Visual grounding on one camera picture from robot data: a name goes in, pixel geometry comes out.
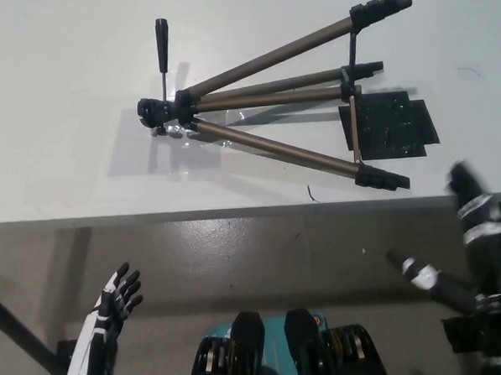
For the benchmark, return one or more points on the white and black right hand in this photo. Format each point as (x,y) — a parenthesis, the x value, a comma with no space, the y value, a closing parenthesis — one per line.
(490,267)

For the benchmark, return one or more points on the white and black left hand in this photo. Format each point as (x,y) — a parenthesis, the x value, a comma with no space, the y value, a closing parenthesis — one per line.
(96,330)

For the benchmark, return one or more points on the bronze and black camera tripod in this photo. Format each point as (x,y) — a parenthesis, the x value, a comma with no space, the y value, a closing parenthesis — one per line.
(270,85)

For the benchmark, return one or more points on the black tape patch on table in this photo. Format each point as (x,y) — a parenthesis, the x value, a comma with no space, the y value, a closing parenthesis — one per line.
(394,125)

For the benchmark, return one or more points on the clear tape patch on table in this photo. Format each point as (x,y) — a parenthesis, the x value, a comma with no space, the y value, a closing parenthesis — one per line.
(148,151)

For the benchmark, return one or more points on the small dark thread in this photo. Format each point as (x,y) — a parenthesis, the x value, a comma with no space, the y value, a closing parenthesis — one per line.
(312,196)

